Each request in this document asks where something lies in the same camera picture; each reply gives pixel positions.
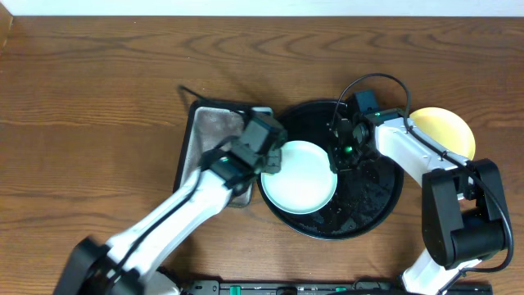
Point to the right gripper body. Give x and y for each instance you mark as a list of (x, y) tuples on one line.
[(349, 156)]

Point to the yellow plate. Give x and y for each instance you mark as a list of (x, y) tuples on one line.
[(447, 128)]

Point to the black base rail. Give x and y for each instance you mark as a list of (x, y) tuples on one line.
[(363, 287)]

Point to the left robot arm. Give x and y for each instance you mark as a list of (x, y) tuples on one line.
[(127, 262)]

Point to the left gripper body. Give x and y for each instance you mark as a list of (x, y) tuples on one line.
[(274, 166)]

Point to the light blue streaked plate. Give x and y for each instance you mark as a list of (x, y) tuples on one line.
[(305, 183)]

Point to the black rectangular soapy tray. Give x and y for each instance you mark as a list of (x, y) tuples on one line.
[(209, 123)]

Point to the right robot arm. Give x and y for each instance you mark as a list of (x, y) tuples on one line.
[(464, 212)]

